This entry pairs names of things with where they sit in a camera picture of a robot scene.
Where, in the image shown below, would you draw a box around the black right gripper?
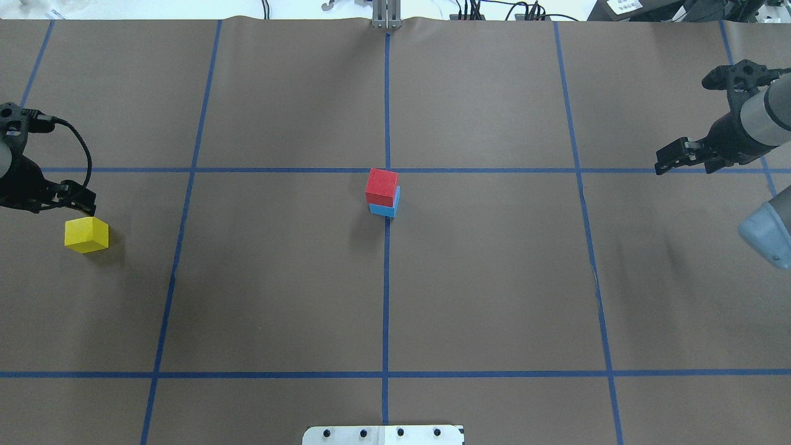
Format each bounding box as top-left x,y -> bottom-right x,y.
655,60 -> 790,176

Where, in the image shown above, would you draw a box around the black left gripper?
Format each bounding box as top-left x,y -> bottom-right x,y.
1,103 -> 96,214

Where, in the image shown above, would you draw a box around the yellow wooden block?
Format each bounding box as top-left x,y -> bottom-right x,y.
63,217 -> 110,254

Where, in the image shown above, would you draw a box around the blue wooden block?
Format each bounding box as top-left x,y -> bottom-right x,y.
368,186 -> 401,219

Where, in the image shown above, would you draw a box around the red wooden block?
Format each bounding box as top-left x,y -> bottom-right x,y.
365,169 -> 399,206

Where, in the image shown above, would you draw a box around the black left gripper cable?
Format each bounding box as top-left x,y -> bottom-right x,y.
49,117 -> 93,189

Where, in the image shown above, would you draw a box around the aluminium frame post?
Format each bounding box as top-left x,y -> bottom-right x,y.
368,0 -> 403,31

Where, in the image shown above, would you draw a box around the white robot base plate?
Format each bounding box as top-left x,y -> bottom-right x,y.
302,425 -> 465,444

